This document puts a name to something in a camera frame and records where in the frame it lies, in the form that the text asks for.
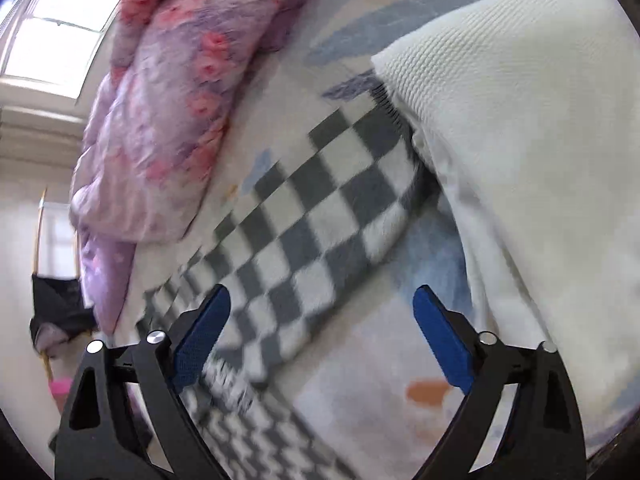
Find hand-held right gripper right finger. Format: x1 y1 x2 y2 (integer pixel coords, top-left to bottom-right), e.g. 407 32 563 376
411 284 587 480

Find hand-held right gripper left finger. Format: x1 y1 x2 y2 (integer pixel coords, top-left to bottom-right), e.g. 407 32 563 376
50 284 232 480

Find grey white checkered fleece garment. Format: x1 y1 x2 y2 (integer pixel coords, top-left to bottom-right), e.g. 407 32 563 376
142 82 443 480

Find white printed blanket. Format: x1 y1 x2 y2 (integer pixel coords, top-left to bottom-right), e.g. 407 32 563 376
110 0 626 480

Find dark cloth pile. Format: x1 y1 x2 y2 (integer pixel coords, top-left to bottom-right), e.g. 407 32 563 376
29 272 98 356

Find cream knit sweater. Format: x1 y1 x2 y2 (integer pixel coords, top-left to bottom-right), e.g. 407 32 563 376
370 0 640 441

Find pink purple floral quilt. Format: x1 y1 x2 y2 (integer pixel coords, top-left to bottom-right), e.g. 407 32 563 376
69 0 331 336

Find bright window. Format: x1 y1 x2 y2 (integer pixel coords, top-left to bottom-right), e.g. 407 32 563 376
0 0 131 106

